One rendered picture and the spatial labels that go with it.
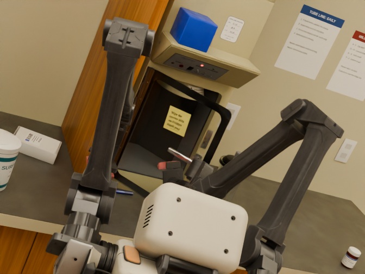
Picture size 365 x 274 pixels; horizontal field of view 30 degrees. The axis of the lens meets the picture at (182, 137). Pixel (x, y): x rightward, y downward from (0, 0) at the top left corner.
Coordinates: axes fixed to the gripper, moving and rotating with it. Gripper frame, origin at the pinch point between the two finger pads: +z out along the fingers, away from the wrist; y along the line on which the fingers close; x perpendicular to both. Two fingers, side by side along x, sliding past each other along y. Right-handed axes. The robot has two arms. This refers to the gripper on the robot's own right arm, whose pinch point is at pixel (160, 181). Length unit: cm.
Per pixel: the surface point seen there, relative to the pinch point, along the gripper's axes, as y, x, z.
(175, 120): 18.0, -7.1, 3.3
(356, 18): 52, -105, 33
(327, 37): 44, -94, 38
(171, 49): 40.2, -3.3, -2.3
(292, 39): 44, -79, 40
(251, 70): 33.4, -29.3, -5.9
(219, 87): 27.6, -26.4, 9.1
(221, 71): 33.2, -21.5, -0.7
